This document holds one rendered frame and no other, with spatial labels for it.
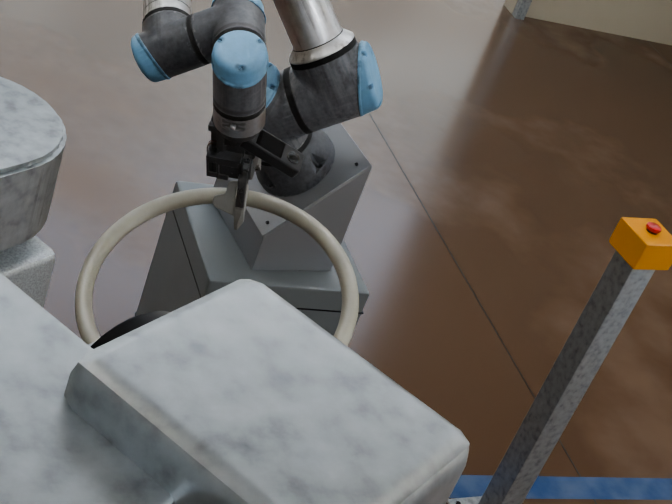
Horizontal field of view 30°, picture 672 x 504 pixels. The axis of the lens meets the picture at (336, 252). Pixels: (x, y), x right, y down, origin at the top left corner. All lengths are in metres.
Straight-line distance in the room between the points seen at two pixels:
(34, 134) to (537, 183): 4.44
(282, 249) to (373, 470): 2.31
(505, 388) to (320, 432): 3.81
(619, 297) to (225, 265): 1.04
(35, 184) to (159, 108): 3.76
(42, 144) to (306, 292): 1.49
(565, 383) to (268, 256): 0.99
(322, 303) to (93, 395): 2.37
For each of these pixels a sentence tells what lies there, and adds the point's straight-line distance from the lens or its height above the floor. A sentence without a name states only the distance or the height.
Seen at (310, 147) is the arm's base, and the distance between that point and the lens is 2.80.
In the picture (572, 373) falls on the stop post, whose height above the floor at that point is 0.63.
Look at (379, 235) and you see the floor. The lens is 4.86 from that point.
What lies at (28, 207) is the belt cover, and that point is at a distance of 1.46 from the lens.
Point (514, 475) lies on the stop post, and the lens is 3.63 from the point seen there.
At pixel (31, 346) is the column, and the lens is 0.59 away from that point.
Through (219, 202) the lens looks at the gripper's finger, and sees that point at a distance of 2.25.
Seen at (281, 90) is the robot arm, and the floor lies 1.27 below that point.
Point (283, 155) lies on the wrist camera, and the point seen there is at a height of 1.39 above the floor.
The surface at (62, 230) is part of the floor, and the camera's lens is 4.31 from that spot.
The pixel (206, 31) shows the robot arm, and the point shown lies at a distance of 2.16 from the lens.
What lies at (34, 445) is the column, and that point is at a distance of 0.54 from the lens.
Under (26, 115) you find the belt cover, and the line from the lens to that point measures 1.51.
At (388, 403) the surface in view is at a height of 2.07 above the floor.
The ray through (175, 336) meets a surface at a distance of 0.58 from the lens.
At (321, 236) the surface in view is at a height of 1.26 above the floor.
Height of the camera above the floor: 2.43
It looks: 31 degrees down
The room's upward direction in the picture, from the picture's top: 22 degrees clockwise
